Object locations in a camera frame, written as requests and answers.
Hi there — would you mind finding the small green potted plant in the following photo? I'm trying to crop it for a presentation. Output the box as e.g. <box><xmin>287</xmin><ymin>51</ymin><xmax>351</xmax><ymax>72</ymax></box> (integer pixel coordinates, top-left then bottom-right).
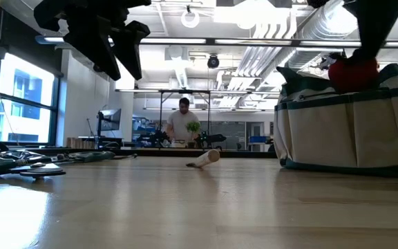
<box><xmin>184</xmin><ymin>120</ymin><xmax>202</xmax><ymax>149</ymax></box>

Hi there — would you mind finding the red gardening glove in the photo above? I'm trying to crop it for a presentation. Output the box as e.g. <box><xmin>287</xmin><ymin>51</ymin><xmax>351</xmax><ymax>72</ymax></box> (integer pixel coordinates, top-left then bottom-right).
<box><xmin>327</xmin><ymin>55</ymin><xmax>381</xmax><ymax>94</ymax></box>

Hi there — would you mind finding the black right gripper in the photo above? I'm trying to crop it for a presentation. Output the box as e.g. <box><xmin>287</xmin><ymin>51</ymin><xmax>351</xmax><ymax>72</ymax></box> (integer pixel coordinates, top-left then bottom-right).
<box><xmin>307</xmin><ymin>0</ymin><xmax>398</xmax><ymax>60</ymax></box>

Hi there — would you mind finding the wooden crate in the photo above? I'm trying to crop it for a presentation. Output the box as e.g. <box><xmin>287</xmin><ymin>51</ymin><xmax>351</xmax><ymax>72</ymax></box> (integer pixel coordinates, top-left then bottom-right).
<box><xmin>66</xmin><ymin>136</ymin><xmax>99</xmax><ymax>149</ymax></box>

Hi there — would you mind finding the long ceiling light strip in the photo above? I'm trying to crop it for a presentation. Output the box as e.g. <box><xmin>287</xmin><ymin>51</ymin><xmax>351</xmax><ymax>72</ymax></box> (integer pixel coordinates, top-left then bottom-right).
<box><xmin>35</xmin><ymin>35</ymin><xmax>398</xmax><ymax>48</ymax></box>

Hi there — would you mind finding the narrow trowel wooden handle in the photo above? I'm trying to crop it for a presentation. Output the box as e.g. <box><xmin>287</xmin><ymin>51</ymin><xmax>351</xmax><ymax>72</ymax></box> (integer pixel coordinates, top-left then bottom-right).
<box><xmin>185</xmin><ymin>149</ymin><xmax>221</xmax><ymax>169</ymax></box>

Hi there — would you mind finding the black overhead gantry frame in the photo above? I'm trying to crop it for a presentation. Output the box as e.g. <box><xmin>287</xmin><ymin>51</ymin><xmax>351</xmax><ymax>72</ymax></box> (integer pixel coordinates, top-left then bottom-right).
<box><xmin>115</xmin><ymin>89</ymin><xmax>280</xmax><ymax>150</ymax></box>

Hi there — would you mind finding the silver ventilation duct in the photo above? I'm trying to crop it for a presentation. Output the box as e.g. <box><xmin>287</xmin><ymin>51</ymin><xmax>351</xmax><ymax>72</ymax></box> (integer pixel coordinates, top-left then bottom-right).
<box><xmin>283</xmin><ymin>6</ymin><xmax>361</xmax><ymax>72</ymax></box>

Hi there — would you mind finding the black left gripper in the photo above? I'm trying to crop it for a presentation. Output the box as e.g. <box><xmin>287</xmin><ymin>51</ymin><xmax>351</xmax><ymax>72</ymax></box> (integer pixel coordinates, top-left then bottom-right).
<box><xmin>33</xmin><ymin>0</ymin><xmax>151</xmax><ymax>82</ymax></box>

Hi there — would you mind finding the large window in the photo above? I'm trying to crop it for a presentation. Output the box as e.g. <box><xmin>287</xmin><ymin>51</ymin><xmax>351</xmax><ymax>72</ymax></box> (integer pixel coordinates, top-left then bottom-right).
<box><xmin>0</xmin><ymin>51</ymin><xmax>60</xmax><ymax>146</ymax></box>

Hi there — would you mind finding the beige green gardening bag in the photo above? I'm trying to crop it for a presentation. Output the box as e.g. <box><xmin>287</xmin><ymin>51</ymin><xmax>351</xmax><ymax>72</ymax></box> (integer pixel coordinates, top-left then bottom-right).
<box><xmin>273</xmin><ymin>63</ymin><xmax>398</xmax><ymax>178</ymax></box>

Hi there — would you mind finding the white hanging ring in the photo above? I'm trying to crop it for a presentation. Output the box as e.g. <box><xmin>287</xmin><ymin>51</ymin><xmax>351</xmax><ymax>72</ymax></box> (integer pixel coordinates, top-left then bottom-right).
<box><xmin>180</xmin><ymin>8</ymin><xmax>201</xmax><ymax>29</ymax></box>

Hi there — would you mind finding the black ceiling camera cluster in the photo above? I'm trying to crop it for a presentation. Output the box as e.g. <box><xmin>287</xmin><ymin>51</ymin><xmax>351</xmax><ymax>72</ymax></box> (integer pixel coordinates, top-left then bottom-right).
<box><xmin>318</xmin><ymin>51</ymin><xmax>345</xmax><ymax>71</ymax></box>

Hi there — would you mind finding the person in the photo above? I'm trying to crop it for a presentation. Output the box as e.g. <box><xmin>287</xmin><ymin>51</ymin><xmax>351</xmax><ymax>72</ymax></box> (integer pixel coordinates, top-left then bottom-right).
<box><xmin>166</xmin><ymin>97</ymin><xmax>200</xmax><ymax>149</ymax></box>

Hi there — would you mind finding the black hanging ceiling camera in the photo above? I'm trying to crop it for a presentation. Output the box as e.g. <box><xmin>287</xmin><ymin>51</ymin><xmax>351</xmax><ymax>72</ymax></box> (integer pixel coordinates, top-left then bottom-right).
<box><xmin>207</xmin><ymin>54</ymin><xmax>221</xmax><ymax>70</ymax></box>

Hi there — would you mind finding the blue storage bin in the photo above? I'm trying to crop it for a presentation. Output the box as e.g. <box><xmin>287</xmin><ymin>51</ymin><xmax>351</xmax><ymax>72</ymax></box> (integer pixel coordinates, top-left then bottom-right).
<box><xmin>248</xmin><ymin>135</ymin><xmax>269</xmax><ymax>145</ymax></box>

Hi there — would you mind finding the monitor on black stand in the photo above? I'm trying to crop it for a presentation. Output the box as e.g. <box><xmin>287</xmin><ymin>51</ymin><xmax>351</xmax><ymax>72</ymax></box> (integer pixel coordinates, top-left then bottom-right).
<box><xmin>96</xmin><ymin>108</ymin><xmax>122</xmax><ymax>138</ymax></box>

